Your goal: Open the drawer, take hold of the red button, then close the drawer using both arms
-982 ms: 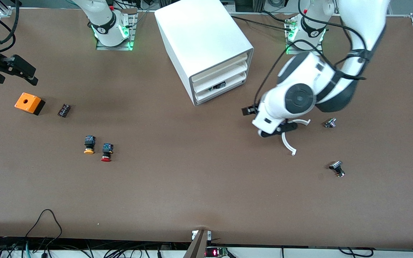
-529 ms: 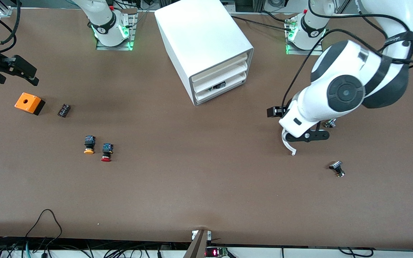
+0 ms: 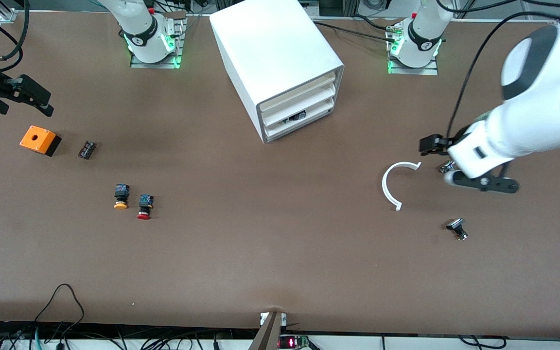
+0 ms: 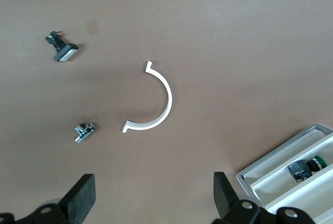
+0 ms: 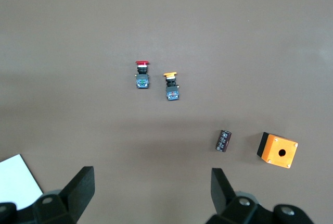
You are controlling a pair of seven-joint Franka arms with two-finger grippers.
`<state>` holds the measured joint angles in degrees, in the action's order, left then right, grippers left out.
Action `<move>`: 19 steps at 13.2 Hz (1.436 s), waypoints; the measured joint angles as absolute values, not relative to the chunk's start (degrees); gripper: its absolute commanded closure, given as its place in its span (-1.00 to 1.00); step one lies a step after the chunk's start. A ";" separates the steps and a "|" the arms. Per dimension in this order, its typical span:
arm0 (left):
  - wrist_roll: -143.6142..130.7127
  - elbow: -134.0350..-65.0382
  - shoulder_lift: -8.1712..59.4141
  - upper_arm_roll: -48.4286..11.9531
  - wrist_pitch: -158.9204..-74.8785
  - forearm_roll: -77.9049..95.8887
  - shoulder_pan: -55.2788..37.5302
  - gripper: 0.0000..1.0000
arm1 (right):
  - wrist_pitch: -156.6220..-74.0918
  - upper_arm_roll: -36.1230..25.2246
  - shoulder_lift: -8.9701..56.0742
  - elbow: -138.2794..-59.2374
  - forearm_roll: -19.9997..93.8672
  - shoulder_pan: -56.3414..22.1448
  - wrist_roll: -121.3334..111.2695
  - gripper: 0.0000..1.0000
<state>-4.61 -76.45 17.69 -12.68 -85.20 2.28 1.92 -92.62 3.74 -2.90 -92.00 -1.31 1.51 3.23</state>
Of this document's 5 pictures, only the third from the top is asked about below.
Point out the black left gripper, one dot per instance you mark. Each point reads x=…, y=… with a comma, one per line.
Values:
x=439, y=144

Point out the white drawer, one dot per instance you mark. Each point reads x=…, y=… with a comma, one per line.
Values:
x=319, y=99
x=319, y=113
x=319, y=86

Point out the red mushroom push button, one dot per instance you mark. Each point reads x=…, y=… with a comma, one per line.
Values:
x=145, y=206

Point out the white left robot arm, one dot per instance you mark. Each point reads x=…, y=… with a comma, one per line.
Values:
x=528, y=112

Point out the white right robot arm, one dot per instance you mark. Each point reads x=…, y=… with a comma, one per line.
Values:
x=151, y=34

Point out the white bottom drawer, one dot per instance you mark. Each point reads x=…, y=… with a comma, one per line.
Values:
x=319, y=113

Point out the yellow mushroom push button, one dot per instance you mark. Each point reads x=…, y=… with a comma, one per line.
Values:
x=121, y=194

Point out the white top drawer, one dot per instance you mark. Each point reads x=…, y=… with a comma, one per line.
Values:
x=319, y=86

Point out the green push button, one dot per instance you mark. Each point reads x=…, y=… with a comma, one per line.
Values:
x=296, y=117

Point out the white drawer cabinet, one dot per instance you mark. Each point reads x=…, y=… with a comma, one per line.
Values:
x=270, y=43

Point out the orange box with hole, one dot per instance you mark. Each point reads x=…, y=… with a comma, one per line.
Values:
x=38, y=138

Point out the white curved plastic arc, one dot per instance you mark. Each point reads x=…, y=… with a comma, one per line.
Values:
x=385, y=187

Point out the small black contact block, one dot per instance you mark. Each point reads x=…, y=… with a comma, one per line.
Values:
x=86, y=149

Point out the device with red display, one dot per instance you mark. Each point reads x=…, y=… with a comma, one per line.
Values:
x=292, y=342

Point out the small silver key switch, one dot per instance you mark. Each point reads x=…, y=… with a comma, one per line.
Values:
x=445, y=167

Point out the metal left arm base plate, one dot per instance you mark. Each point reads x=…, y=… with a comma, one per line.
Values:
x=413, y=70

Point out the aluminium profile rail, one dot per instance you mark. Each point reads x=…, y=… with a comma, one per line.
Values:
x=7, y=15

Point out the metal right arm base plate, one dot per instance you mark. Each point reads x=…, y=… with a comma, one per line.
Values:
x=179, y=48

